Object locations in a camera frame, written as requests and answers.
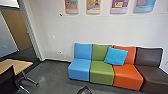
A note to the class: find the brown wooden door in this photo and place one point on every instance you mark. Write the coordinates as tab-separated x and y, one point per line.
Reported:
16	28

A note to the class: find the yellow wall poster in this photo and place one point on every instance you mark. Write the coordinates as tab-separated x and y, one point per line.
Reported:
93	6

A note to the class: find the green sofa seat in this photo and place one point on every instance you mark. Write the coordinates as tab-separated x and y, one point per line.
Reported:
101	71

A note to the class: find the white wall outlet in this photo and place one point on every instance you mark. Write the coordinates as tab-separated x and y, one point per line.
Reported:
61	52

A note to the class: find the blue cushion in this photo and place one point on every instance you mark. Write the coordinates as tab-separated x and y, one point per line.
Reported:
115	56

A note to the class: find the wooden desk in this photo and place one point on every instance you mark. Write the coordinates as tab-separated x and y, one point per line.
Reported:
15	65

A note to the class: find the brown sofa seat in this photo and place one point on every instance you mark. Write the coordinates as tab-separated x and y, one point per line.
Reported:
155	75

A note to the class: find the black office chair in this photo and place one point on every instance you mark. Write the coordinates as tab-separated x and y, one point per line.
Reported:
8	81

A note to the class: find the white light switch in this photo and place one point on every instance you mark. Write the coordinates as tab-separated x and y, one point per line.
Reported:
52	36

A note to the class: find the blue sofa seat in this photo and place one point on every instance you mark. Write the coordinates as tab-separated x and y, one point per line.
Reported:
79	68

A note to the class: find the purple wall poster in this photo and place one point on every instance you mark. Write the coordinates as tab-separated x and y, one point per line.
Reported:
119	6

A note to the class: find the small dark wall fixture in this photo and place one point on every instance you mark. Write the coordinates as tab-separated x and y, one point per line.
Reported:
60	14

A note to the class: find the pink wall poster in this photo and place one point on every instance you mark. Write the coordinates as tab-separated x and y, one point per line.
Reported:
71	6

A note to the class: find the orange sofa seat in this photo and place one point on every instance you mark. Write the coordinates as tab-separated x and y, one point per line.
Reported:
127	76

